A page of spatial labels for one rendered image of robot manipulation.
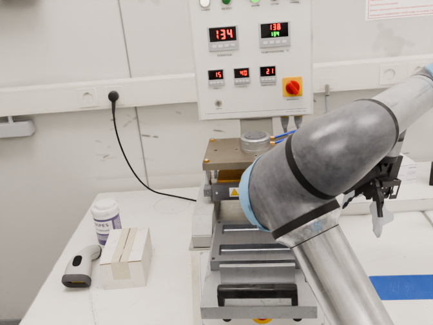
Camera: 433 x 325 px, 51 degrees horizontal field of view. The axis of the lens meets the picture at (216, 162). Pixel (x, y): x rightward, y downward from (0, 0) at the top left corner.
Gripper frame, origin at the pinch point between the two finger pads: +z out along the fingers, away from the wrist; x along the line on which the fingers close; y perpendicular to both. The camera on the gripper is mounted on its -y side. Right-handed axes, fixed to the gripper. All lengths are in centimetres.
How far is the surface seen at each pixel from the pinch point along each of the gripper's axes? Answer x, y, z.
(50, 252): 101, -72, 67
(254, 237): -4.7, -32.6, -2.4
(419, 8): 49, 49, -52
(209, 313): -19, -48, 4
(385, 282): -7.7, 7.8, 14.5
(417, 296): -15.5, 11.1, 13.3
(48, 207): 101, -73, 45
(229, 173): 17.6, -30.3, -7.8
